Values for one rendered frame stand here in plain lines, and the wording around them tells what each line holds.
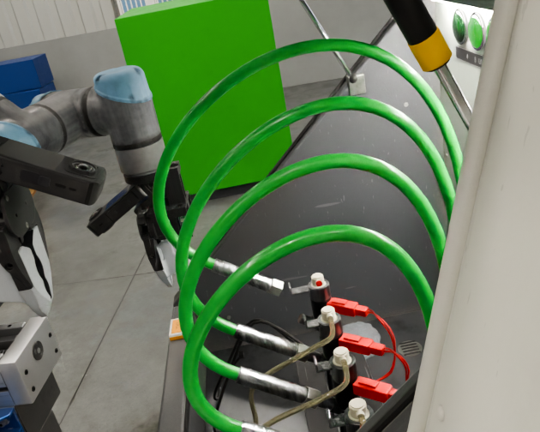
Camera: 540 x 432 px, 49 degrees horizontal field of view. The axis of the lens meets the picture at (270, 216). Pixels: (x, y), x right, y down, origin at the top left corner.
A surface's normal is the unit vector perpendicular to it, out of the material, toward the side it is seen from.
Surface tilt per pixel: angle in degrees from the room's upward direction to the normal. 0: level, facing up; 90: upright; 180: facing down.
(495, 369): 76
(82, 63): 90
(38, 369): 90
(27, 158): 30
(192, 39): 90
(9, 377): 90
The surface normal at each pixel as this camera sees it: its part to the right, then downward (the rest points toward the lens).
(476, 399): -0.99, -0.03
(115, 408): -0.18, -0.89
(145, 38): 0.09, 0.40
